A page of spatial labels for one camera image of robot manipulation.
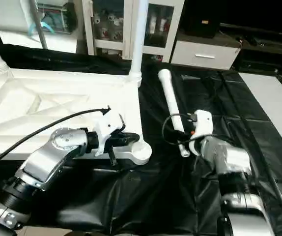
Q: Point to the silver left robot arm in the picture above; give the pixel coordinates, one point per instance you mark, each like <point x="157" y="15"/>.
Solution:
<point x="47" y="162"/>

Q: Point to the white plastic table top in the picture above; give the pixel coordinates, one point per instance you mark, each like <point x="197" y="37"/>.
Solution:
<point x="33" y="103"/>

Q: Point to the black equipment box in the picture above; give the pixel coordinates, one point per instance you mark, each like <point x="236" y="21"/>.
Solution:
<point x="202" y="19"/>

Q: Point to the white flat sheet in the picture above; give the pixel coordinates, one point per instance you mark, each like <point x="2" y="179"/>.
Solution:
<point x="273" y="108"/>

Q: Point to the white drawer unit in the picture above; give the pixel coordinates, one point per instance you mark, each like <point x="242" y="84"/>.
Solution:
<point x="205" y="55"/>

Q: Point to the colourful background box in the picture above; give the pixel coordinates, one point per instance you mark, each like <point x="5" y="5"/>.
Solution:
<point x="52" y="19"/>

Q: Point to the white glass door cabinet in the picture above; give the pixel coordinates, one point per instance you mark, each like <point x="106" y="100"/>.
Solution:
<point x="111" y="24"/>

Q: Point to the black work surface mat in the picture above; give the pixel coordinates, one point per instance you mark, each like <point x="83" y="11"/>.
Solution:
<point x="229" y="196"/>

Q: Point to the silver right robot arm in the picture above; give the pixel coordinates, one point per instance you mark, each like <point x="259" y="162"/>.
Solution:
<point x="229" y="162"/>

